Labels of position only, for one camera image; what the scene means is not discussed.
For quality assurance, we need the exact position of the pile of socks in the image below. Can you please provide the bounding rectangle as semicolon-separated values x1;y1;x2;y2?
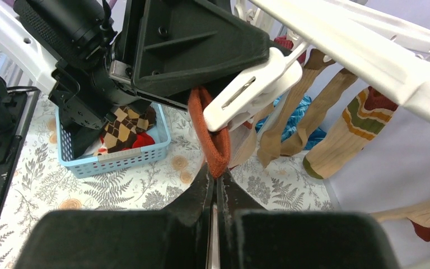
86;106;157;156

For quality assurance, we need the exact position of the blue laundry basket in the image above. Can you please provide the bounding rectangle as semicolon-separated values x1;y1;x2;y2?
55;103;171;178

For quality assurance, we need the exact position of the tan brown-toe sock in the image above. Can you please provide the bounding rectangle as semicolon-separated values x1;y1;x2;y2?
257;48;335;168

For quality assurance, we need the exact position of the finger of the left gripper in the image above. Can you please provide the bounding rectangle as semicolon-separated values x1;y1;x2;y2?
132;1;270;97

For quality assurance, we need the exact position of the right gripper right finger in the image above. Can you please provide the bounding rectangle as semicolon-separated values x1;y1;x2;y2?
216;171;399;268

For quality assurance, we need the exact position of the blue patterned cloth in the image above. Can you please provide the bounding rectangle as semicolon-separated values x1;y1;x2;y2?
255;95;326;154

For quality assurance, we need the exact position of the tan ribbed sock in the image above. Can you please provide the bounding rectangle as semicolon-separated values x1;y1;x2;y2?
281;68;358;156

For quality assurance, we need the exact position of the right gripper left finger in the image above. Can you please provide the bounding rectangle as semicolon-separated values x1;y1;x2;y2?
15;165;214;268

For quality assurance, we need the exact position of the white clothes clip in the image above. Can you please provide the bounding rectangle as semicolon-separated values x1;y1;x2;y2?
203;41;309;132

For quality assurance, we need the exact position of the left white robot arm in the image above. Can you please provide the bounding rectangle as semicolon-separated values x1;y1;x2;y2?
0;1;272;129

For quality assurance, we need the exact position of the white sock hanger frame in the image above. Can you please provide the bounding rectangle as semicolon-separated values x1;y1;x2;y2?
254;1;430;122

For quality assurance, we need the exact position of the red striped sock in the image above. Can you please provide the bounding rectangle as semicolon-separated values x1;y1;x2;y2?
371;199;430;242

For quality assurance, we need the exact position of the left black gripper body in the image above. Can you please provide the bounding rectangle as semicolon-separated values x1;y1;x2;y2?
110;1;193;111

